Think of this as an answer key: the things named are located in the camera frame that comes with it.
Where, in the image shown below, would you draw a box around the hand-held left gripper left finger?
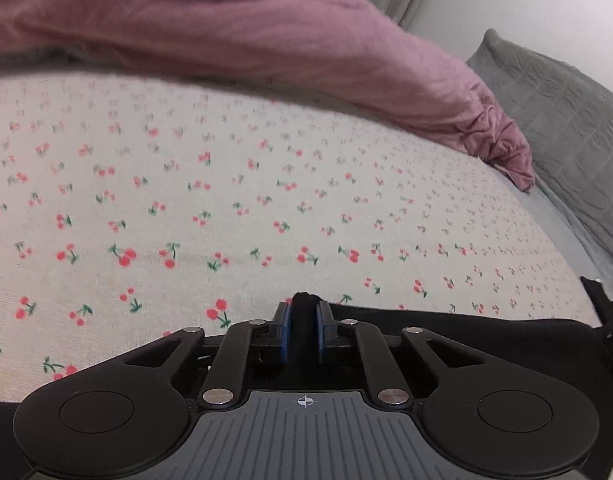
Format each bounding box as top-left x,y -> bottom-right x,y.
121,300 -> 293,407

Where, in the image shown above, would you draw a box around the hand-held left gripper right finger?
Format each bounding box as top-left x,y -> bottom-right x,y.
314,300 -> 492,406

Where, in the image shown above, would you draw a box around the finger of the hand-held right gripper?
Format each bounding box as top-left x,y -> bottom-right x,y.
581,276 -> 613,336

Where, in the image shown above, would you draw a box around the black pants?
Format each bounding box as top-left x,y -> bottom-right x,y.
0,291 -> 613,480

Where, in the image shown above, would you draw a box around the cherry print bed sheet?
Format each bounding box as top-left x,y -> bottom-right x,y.
0,71 -> 602,403

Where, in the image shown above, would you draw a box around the grey quilted pillow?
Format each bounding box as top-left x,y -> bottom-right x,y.
465,28 -> 613,291

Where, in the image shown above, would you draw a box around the pink duvet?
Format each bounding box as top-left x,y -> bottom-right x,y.
0,0 -> 536,192

